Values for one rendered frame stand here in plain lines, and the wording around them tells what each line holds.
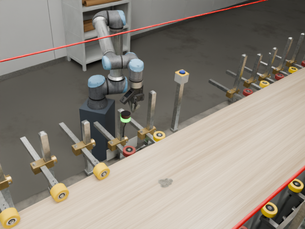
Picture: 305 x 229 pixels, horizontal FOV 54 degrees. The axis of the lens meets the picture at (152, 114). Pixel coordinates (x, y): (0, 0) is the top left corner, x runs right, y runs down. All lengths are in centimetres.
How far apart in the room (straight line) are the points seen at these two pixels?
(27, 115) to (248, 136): 258
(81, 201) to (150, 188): 37
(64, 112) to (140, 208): 236
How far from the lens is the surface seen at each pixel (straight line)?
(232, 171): 191
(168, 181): 173
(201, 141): 204
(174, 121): 232
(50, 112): 380
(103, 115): 271
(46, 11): 454
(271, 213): 178
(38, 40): 460
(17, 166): 321
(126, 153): 188
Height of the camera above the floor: 222
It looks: 37 degrees down
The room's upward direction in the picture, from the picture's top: 5 degrees clockwise
